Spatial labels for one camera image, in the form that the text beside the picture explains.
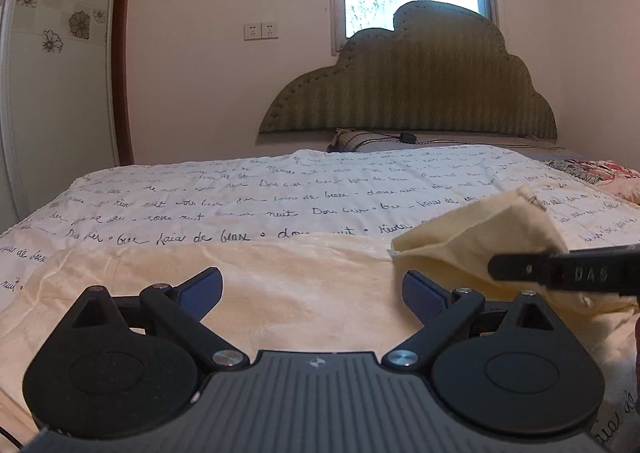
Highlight cream fleece pants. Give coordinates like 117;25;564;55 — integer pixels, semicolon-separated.
0;183;640;414

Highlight pile of colourful clothes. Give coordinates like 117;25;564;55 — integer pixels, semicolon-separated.
544;158;640;205

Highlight white script-print bedspread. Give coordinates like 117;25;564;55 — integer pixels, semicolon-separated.
1;144;639;440

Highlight small black device on bed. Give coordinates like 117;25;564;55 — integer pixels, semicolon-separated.
398;132;416;144

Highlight patterned pillow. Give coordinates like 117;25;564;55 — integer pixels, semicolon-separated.
326;128;398;153

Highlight green padded headboard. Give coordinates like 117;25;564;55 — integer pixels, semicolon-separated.
259;0;558;140

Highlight white wardrobe with flowers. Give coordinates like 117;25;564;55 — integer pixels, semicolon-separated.
1;0;117;229

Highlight black cable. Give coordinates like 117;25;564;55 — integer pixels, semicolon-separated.
0;423;24;449

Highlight red-brown wooden door frame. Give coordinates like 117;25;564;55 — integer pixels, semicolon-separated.
111;0;134;165

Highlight white double wall socket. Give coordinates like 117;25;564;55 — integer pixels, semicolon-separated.
243;22;279;40

